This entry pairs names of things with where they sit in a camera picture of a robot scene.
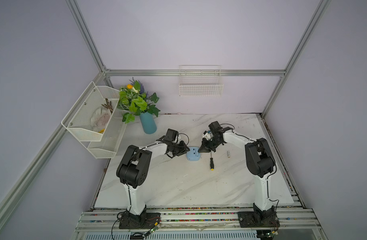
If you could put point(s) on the artificial green plant bouquet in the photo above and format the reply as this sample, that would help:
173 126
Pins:
134 101

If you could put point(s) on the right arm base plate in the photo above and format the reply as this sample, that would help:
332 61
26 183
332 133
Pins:
255 220

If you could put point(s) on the white wire wall basket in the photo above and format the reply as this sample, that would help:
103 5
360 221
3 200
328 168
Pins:
200 81

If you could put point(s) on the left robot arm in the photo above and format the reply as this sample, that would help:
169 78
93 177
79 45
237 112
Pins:
134 166

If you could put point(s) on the brown twigs in shelf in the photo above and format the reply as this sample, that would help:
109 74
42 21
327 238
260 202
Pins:
108 105

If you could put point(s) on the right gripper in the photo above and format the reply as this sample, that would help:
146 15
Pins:
204 147

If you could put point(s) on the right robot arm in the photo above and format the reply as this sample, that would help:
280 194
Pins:
259 161

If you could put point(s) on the black yellow screwdriver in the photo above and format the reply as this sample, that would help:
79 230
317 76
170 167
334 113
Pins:
211 162

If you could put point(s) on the teal vase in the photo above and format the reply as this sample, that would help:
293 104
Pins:
148 123

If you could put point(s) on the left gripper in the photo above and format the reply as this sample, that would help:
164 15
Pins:
183 149

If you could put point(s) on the white two-tier mesh shelf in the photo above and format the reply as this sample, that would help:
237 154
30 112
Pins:
77 122

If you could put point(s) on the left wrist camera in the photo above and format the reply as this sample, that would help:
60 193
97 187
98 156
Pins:
178 138

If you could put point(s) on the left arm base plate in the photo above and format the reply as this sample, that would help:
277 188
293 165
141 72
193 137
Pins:
144 221

